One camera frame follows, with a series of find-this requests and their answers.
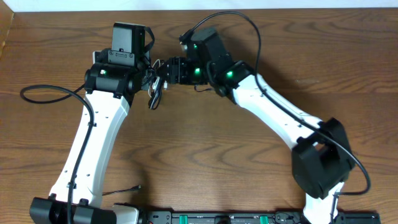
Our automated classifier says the white usb cable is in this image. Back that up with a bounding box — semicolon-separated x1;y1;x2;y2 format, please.
147;58;169;110

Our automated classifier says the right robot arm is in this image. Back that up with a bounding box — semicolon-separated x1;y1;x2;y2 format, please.
156;28;355;223

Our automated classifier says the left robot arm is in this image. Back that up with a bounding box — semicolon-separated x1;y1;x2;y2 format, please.
29;22;154;223

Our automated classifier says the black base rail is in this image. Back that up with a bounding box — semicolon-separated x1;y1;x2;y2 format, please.
137;211;381;224

